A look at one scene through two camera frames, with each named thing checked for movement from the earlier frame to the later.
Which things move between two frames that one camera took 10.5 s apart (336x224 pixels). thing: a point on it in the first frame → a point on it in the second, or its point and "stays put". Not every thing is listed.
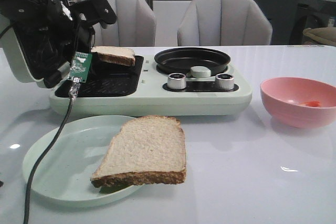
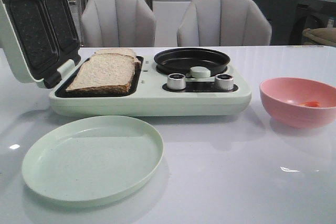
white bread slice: x=148 y=150 → x=105 y=73
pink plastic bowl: x=299 y=103 stays put
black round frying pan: x=182 y=60 stays put
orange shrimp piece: x=312 y=104 stays put
